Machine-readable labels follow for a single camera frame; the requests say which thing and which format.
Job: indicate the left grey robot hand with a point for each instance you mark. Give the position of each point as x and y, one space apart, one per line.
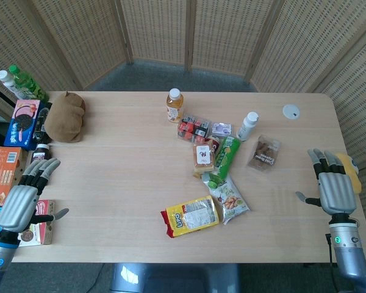
18 204

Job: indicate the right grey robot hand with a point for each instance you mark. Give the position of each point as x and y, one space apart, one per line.
337 192

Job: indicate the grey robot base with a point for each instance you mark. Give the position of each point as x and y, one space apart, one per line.
174 278

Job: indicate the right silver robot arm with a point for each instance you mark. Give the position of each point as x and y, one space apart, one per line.
349 256

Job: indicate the orange snack box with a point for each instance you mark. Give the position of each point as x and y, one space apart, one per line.
3 171

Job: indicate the pink red biscuit box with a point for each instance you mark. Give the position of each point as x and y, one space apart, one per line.
44 232

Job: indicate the dark jar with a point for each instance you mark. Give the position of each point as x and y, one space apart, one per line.
41 151

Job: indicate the pink blue cookie box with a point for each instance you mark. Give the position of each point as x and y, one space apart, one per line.
21 122

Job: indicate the dark cookie packet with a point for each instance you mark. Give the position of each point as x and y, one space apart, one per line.
42 119

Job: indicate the white round lid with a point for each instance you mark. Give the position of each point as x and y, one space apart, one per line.
291 110

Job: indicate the brown plush toy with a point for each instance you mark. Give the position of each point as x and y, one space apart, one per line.
65 119

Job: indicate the green nut snack bag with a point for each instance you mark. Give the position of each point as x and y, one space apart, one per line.
230 200

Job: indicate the white plastic drink bottle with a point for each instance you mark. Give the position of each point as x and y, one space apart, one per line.
247 125

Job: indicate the green tea bottle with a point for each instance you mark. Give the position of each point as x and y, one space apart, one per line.
228 157

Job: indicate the green soda bottle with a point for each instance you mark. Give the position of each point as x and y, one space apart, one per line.
25 84

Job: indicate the white capped milk bottle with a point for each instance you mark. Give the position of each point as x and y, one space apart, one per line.
3 77

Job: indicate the purple white small packet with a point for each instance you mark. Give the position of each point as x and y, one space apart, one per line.
221 128

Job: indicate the wrapped sponge cake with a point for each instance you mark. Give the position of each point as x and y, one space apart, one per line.
203 157

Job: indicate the yellow Lipo biscuit bag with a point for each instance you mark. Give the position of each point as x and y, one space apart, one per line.
190 217

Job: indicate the red black clear pack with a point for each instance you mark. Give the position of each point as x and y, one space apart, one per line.
192 128

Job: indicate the orange tea bottle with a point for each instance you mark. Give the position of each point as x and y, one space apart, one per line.
174 105

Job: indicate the rattan folding screen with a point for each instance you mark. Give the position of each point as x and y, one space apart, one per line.
158 30

